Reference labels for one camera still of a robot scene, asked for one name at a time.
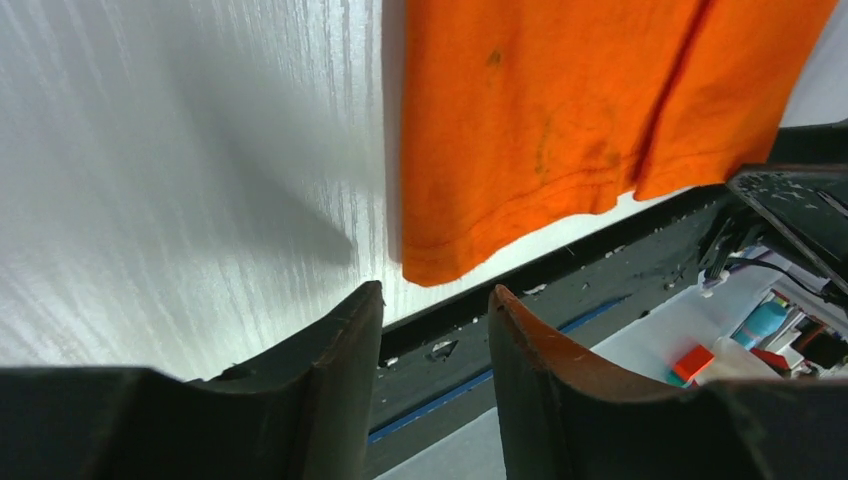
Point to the orange red block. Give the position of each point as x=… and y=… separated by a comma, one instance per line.
x=692, y=363

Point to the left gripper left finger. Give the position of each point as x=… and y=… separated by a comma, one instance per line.
x=299, y=410

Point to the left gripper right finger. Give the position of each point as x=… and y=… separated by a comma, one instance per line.
x=567, y=413

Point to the orange t shirt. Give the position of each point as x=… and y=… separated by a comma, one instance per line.
x=516, y=114

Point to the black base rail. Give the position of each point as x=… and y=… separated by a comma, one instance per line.
x=434, y=369

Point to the teal bottle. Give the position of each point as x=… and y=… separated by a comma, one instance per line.
x=762, y=322

